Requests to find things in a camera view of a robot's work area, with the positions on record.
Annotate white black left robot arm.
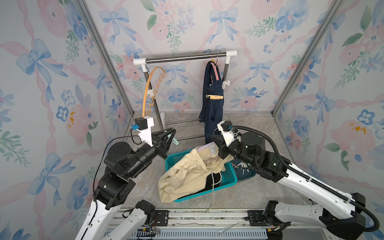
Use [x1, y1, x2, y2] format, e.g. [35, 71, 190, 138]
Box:
[76, 128, 176, 240]

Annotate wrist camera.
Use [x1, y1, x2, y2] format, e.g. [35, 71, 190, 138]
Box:
[132, 116, 154, 147]
[217, 121, 240, 147]

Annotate silver aluminium corner post left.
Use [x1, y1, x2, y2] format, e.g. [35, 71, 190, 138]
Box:
[74, 0, 134, 118]

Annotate lilac clothes hanger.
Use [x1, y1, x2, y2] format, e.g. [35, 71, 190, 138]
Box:
[197, 142, 216, 152]

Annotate teal perforated plastic basket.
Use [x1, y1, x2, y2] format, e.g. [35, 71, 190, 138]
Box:
[165, 149, 238, 203]

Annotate black shorts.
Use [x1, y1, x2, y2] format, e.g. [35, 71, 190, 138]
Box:
[205, 173, 223, 190]

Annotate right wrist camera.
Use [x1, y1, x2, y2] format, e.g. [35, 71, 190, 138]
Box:
[217, 121, 240, 147]

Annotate white clothespin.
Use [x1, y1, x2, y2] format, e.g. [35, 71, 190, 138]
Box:
[240, 169, 250, 175]
[234, 162, 248, 169]

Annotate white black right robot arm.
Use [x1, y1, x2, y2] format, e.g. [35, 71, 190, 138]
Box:
[211, 126, 380, 240]

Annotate orange clothespin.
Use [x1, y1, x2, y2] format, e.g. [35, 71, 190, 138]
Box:
[206, 95, 224, 100]

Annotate mint green clothespin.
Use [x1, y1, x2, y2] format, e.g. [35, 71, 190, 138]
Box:
[168, 135, 179, 146]

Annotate white metal clothes rack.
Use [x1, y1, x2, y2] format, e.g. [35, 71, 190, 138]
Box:
[133, 49, 238, 142]

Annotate orange clothes hanger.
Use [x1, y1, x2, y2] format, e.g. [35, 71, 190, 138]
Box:
[141, 66, 167, 118]

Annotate pink clothes hanger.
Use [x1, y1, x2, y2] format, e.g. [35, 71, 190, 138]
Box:
[211, 55, 220, 81]

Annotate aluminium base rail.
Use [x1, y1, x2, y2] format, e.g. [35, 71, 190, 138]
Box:
[77, 206, 334, 240]

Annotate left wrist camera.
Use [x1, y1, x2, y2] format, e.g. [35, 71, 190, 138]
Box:
[132, 116, 154, 147]

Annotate navy blue shorts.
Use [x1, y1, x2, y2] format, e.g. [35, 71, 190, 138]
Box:
[199, 61, 224, 144]

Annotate black corrugated cable conduit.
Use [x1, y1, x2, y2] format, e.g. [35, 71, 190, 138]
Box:
[229, 125, 380, 232]

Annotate beige shorts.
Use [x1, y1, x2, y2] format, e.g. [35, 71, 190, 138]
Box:
[158, 146, 234, 204]

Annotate dark teal plastic bin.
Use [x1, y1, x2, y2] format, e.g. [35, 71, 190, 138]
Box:
[231, 159, 256, 182]

